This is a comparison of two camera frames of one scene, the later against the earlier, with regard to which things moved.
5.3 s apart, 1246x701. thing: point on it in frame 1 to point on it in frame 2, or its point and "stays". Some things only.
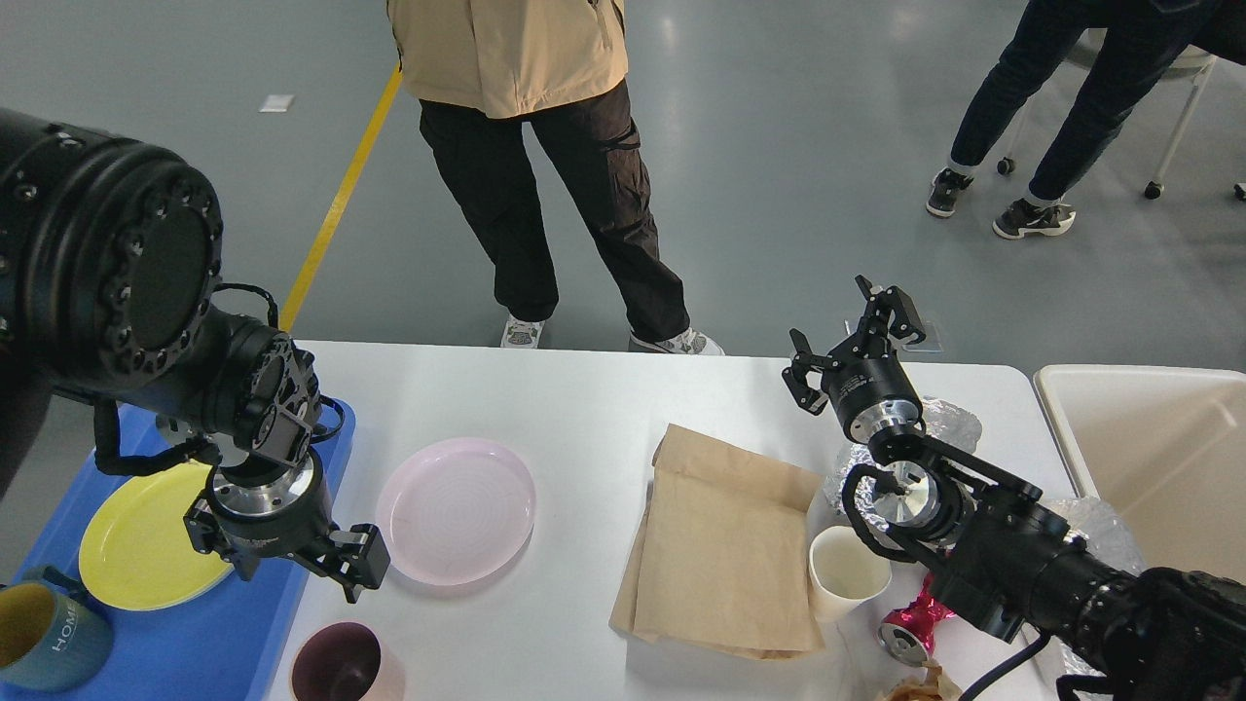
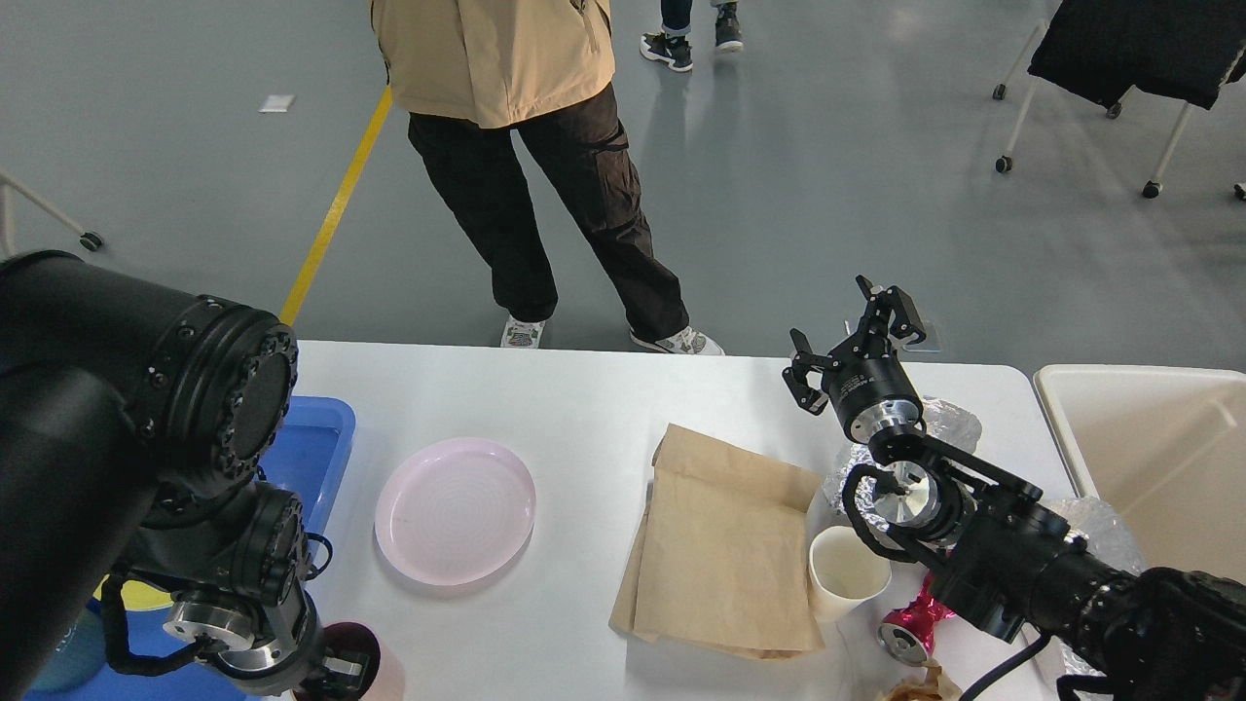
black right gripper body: [874, 396] stays
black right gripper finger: [881, 303] stays
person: [1134, 39] to [673, 47]
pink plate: [452, 510] stays
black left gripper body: [281, 518] to [331, 671]
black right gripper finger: [811, 399] stays
